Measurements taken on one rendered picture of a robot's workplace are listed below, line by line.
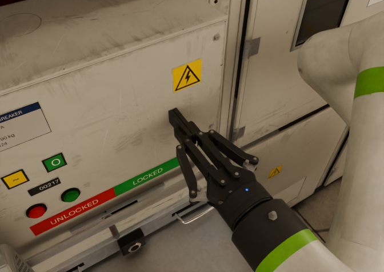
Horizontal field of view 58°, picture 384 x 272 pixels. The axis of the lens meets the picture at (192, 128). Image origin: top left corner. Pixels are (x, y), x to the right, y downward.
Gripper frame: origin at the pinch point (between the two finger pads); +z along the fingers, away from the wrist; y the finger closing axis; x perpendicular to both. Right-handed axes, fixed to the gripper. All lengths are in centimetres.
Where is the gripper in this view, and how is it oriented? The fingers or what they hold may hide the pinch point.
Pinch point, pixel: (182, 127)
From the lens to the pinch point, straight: 60.6
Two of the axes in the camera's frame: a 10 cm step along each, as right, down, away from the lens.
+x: 0.0, -6.7, -7.5
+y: 8.5, -3.9, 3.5
